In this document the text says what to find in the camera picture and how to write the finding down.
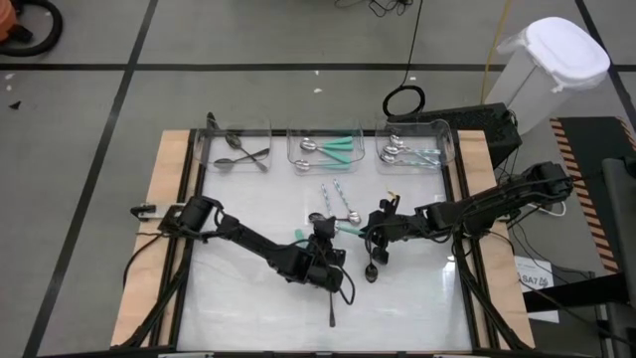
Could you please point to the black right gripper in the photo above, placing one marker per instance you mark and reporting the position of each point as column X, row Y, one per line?
column 397, row 224

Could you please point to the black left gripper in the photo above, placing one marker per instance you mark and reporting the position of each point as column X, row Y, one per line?
column 318, row 268

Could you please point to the metal spoon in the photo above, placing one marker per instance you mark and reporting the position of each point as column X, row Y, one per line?
column 223, row 163

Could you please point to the black spoon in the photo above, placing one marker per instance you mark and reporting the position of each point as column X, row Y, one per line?
column 232, row 140
column 315, row 217
column 332, row 313
column 371, row 272

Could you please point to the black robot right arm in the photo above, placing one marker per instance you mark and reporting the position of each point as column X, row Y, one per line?
column 497, row 199

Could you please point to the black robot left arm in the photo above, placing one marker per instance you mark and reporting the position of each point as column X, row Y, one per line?
column 248, row 238

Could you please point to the yellow tape tag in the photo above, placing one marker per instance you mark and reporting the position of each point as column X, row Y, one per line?
column 393, row 192

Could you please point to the clear plastic bin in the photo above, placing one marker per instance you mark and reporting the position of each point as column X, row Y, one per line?
column 422, row 130
column 325, row 129
column 248, row 134

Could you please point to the white paper label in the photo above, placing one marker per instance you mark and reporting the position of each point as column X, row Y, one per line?
column 534, row 278

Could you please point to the black metal beam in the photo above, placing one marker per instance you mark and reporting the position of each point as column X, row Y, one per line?
column 571, row 296

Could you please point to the hazard striped black mat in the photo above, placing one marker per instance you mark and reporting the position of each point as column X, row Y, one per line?
column 591, row 144

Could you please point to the white lidded trash bin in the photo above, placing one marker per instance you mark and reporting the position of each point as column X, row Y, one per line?
column 561, row 50

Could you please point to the black floor scrap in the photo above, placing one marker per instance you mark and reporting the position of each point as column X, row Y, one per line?
column 16, row 105

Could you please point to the orange vacuum cleaner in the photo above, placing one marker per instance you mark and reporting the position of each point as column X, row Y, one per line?
column 6, row 22

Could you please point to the black aluminium table frame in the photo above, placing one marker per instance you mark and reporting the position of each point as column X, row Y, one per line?
column 278, row 132

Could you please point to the black camera post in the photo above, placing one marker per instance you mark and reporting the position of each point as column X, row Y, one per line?
column 212, row 122

